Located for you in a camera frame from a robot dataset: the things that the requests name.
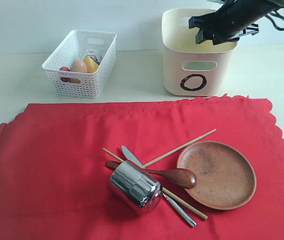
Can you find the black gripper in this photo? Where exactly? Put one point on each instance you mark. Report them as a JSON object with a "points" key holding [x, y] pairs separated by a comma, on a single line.
{"points": [[230, 20]]}

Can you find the blue white milk carton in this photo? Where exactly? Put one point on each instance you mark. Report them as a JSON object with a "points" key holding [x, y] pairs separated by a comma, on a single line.
{"points": [[94, 54]]}

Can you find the beige egg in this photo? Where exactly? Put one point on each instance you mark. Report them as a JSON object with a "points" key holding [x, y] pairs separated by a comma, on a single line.
{"points": [[78, 66]]}

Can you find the yellow lemon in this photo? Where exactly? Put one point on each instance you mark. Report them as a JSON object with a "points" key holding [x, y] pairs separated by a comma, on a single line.
{"points": [[74, 80]]}

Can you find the red sausage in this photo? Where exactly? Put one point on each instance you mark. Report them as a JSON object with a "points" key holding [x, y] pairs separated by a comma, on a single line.
{"points": [[64, 79]]}

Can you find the steel table knife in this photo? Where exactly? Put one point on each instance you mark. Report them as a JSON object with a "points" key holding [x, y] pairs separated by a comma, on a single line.
{"points": [[130, 156]]}

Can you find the brown wooden spoon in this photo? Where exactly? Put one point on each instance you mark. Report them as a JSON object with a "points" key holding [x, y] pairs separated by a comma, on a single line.
{"points": [[179, 177]]}

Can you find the brown wooden plate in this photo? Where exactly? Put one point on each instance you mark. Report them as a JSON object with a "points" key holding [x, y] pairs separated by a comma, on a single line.
{"points": [[225, 178]]}

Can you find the shiny steel cup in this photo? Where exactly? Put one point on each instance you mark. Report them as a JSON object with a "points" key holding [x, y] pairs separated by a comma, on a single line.
{"points": [[135, 186]]}

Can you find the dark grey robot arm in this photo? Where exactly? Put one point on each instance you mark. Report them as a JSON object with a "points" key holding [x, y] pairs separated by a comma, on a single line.
{"points": [[276, 19]]}

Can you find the cream plastic bin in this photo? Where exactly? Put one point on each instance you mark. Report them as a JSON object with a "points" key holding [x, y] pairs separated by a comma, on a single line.
{"points": [[191, 69]]}

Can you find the upper wooden chopstick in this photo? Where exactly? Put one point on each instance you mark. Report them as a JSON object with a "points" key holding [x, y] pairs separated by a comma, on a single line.
{"points": [[179, 148]]}

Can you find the wooden chopstick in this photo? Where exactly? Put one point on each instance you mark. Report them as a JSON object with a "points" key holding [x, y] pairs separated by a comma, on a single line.
{"points": [[179, 148], [167, 192]]}

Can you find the white perforated plastic basket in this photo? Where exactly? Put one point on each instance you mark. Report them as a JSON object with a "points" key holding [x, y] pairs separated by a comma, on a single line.
{"points": [[72, 48]]}

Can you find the lower wooden chopstick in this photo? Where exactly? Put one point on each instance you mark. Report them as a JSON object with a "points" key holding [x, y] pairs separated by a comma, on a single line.
{"points": [[167, 192]]}

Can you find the red table cloth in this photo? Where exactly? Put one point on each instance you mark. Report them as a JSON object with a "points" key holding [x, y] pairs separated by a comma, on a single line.
{"points": [[54, 183]]}

